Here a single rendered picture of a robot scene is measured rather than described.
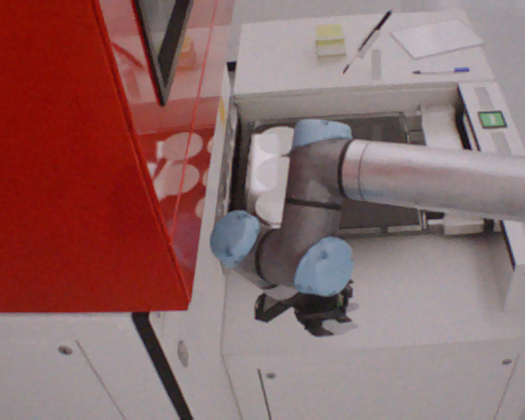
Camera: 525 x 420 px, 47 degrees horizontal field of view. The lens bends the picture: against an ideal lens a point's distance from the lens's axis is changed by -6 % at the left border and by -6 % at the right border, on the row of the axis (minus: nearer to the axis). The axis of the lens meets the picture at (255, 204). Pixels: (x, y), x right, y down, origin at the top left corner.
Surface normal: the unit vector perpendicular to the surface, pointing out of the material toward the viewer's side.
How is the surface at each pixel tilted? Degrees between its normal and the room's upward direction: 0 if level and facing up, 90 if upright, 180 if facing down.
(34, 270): 90
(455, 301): 0
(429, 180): 52
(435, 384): 90
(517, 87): 0
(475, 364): 90
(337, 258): 71
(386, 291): 0
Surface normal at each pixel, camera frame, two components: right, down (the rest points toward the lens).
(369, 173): -0.55, 0.04
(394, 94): -0.04, 0.70
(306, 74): -0.12, -0.71
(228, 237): -0.58, -0.49
